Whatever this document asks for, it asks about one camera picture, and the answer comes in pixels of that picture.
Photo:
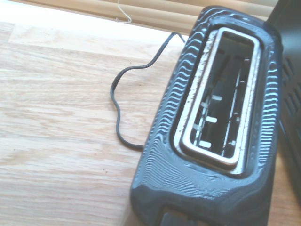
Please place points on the stainless steel black microwave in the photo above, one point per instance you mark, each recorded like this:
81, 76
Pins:
291, 58

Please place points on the black two-slot toaster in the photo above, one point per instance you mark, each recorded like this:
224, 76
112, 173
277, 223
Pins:
164, 179

